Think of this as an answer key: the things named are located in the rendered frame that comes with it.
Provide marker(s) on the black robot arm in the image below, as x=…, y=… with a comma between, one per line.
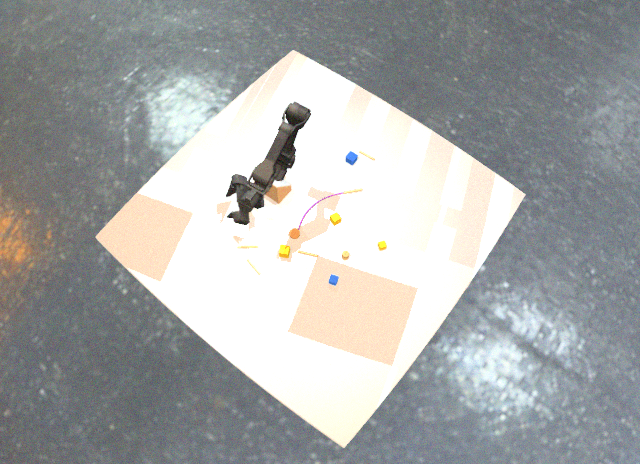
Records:
x=280, y=157

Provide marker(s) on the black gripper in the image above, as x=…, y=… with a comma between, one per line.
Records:
x=237, y=186

